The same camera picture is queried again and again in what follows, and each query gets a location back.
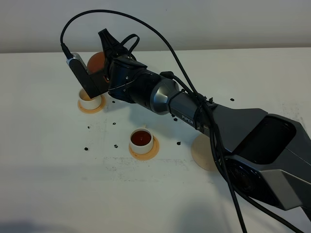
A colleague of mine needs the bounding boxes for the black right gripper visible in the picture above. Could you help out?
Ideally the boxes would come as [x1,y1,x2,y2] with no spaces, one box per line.
[98,28,161,104]

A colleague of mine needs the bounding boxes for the brown clay teapot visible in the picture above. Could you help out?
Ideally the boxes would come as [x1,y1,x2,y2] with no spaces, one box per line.
[87,51,109,83]

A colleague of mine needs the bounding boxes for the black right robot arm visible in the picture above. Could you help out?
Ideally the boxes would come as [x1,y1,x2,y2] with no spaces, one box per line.
[99,30,311,210]

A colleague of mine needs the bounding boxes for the beige round teapot coaster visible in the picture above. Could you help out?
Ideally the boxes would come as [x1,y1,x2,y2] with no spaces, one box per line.
[191,134,218,172]

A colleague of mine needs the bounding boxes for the orange coaster far left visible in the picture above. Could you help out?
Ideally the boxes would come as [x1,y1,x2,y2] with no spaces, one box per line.
[78,95,106,114]

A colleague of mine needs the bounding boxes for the orange coaster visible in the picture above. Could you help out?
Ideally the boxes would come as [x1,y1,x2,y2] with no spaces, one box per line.
[129,137,160,161]
[78,95,106,114]

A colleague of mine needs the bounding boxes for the white teacup far left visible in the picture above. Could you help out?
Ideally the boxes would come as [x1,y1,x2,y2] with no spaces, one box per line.
[78,89,102,110]

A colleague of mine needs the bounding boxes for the white teacup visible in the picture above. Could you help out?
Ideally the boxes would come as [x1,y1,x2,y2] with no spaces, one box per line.
[129,127,154,154]
[78,89,102,110]

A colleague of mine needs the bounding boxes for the white teacup centre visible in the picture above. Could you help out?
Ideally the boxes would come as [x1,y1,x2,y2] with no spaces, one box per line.
[129,127,154,154]

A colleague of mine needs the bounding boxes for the orange coaster centre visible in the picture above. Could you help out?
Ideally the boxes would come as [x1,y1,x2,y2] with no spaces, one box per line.
[129,137,160,161]

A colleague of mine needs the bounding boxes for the black right camera cable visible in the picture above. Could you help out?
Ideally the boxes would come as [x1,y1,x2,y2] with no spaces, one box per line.
[60,9,307,233]

